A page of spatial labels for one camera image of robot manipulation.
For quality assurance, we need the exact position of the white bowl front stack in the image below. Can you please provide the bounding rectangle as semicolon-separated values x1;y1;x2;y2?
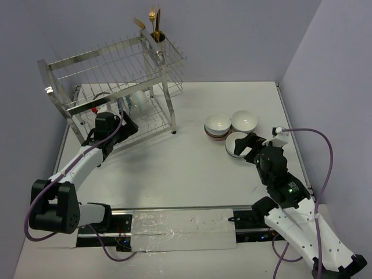
225;132;252;159

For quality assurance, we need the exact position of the black mounting rail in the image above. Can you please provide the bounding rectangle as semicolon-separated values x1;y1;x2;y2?
76;206;277;252

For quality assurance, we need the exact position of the blue floral bowl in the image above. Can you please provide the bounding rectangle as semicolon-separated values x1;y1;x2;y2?
124;95;133;115

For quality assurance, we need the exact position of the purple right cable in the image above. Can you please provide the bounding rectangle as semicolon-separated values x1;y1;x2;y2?
271;127;334;279

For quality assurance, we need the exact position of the white bowl brown pattern stack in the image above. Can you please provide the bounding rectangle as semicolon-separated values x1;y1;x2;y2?
204;113;231;141

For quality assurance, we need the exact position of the stainless steel dish rack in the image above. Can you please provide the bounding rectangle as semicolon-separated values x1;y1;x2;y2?
37;33;184;151

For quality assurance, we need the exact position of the white bowl orange stack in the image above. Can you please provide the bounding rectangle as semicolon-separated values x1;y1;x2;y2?
231;110;258;134

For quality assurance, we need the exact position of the taped white cover sheet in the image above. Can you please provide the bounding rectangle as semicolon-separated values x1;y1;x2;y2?
131;209;237;252

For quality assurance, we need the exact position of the perforated steel cutlery holder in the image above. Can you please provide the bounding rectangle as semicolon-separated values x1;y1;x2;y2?
140;29;166;66

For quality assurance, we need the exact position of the white bowl dark band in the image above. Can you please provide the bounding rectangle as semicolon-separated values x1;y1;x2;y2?
132;90;151;113

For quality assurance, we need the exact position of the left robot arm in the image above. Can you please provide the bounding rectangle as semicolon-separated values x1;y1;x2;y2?
24;112;138;235

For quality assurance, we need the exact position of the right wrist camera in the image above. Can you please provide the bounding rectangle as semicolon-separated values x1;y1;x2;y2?
262;127;289;148

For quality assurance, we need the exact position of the gold fork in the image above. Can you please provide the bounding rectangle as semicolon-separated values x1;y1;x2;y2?
149;6;156;32

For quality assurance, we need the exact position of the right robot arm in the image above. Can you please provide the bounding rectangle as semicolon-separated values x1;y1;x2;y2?
234;128;367;278

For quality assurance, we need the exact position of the gold knife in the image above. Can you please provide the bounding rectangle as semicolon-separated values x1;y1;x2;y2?
155;9;160;42

